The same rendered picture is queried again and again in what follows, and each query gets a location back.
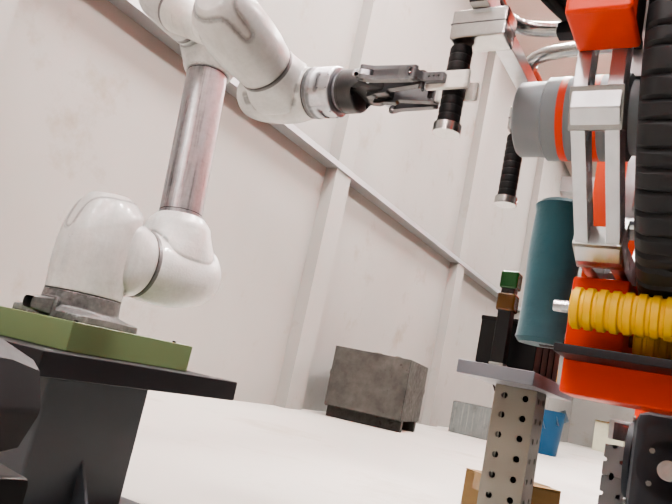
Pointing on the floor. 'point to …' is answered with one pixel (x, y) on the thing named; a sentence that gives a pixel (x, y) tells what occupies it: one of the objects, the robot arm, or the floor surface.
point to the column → (512, 446)
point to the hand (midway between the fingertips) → (453, 86)
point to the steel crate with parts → (375, 389)
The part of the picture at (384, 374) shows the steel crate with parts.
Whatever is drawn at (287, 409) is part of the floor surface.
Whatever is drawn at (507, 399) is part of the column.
